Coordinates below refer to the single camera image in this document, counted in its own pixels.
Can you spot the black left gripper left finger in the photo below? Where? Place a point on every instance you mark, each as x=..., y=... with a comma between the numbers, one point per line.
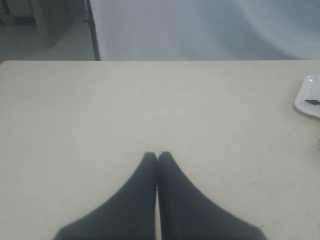
x=128, y=215

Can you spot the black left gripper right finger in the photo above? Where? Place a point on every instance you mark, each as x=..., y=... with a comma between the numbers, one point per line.
x=187, y=214

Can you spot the red flag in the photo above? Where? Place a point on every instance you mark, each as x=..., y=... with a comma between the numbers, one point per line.
x=314, y=102

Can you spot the white rectangular tray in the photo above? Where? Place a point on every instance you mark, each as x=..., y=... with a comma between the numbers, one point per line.
x=309, y=90

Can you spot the white backdrop cloth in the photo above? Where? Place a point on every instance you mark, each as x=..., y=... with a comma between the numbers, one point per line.
x=207, y=30

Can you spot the black backdrop stand pole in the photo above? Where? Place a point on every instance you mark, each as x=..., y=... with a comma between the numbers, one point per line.
x=92, y=27

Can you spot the beige cabinet in background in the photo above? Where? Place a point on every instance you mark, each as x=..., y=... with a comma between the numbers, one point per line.
x=52, y=17

